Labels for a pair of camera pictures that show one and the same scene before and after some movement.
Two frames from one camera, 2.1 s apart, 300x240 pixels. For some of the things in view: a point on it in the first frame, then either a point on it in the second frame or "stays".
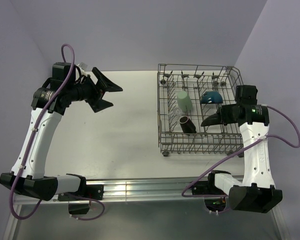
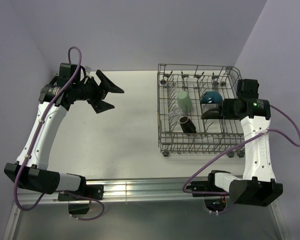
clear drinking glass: x=175 y=113 stays
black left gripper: x=96 y=103 stays
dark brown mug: x=188 y=126 stays
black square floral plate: x=215 y=119 -> x=212 y=113
